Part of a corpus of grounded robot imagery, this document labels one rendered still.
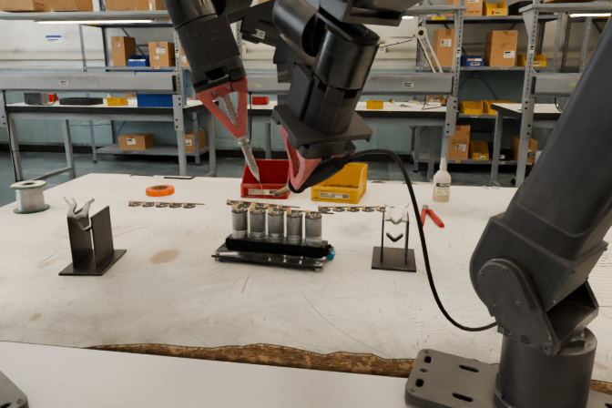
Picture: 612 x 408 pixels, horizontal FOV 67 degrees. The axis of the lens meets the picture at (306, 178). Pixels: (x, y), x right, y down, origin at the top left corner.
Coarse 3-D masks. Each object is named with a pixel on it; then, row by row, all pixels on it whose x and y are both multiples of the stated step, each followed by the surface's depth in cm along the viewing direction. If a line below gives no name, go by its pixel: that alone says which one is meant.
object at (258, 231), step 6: (258, 210) 67; (252, 216) 66; (258, 216) 66; (264, 216) 67; (252, 222) 67; (258, 222) 66; (264, 222) 67; (252, 228) 67; (258, 228) 67; (264, 228) 67; (252, 234) 67; (258, 234) 67; (264, 234) 67; (258, 240) 67
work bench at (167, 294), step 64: (64, 192) 100; (128, 192) 100; (192, 192) 100; (384, 192) 100; (512, 192) 100; (0, 256) 67; (64, 256) 67; (128, 256) 67; (192, 256) 67; (448, 256) 67; (0, 320) 50; (64, 320) 50; (128, 320) 50; (192, 320) 50; (256, 320) 50; (320, 320) 50; (384, 320) 50
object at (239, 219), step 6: (234, 216) 67; (240, 216) 67; (246, 216) 67; (234, 222) 67; (240, 222) 67; (246, 222) 68; (234, 228) 68; (240, 228) 67; (246, 228) 68; (234, 234) 68; (240, 234) 68; (246, 234) 68
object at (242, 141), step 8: (224, 96) 60; (224, 104) 61; (232, 104) 61; (232, 112) 61; (232, 120) 61; (240, 144) 62; (248, 144) 62; (248, 152) 62; (248, 160) 63; (256, 168) 63
